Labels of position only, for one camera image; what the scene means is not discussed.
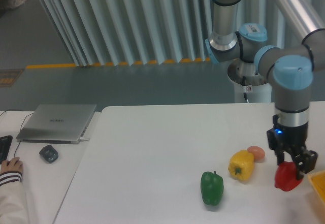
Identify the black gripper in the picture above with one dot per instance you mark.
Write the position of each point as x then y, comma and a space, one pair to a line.
291, 139

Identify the red bell pepper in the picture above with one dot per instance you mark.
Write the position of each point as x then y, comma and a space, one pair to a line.
285, 176

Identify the white striped sleeve forearm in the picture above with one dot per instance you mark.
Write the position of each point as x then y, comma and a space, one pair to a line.
13, 198

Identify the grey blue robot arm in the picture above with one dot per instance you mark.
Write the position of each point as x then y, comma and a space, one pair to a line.
289, 71

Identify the yellow plastic basket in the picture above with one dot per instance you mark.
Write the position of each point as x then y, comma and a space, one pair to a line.
316, 180

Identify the person's hand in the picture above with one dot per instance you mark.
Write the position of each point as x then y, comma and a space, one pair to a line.
12, 166

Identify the yellow bell pepper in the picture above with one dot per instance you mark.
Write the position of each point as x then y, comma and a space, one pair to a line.
241, 165

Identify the green bell pepper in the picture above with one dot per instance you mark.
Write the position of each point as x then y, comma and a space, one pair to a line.
212, 187

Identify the silver closed laptop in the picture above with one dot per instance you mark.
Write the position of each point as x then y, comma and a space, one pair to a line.
57, 123

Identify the corrugated white folding partition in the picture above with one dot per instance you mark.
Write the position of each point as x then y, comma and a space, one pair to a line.
131, 32

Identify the dark grey computer mouse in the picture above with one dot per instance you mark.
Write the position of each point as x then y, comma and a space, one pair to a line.
49, 154

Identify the black keyboard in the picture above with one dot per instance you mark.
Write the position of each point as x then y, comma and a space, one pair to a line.
5, 144

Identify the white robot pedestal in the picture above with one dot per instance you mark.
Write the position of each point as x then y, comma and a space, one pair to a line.
249, 86

